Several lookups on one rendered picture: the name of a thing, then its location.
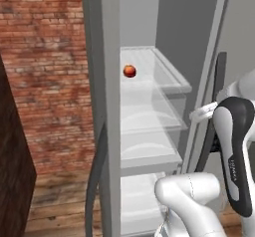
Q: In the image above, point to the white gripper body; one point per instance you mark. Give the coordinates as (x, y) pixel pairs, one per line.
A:
(203, 112)

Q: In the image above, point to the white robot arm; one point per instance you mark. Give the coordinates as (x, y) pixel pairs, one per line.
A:
(199, 201)

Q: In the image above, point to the clear glass fridge shelf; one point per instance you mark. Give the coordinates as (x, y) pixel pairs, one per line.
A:
(146, 111)
(149, 61)

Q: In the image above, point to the red orange peach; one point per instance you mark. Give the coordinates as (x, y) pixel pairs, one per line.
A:
(129, 70)

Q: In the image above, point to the grey open fridge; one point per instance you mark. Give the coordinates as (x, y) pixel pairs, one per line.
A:
(186, 28)

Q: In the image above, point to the grey fridge door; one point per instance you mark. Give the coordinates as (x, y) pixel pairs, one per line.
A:
(96, 65)
(237, 32)

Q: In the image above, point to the white fridge drawer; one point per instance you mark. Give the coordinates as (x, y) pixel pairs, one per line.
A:
(139, 201)

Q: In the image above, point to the dark wooden cabinet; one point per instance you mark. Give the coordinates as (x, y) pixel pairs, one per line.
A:
(15, 168)

